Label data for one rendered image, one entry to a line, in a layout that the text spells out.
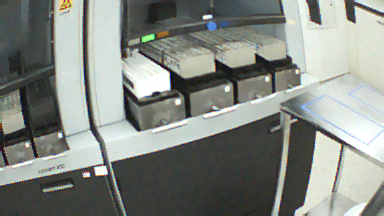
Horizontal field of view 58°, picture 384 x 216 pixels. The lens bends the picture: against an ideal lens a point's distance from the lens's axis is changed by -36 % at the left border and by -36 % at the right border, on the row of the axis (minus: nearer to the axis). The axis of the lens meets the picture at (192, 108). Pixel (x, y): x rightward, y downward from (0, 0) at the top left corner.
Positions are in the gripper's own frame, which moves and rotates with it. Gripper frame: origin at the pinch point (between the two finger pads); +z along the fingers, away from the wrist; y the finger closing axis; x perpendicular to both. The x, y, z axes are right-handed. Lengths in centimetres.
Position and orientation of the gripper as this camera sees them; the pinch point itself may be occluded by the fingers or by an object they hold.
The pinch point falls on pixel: (334, 17)
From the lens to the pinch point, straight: 81.1
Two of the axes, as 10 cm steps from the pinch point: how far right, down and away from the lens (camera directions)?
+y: 8.9, -2.4, 3.9
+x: -4.6, -3.4, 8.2
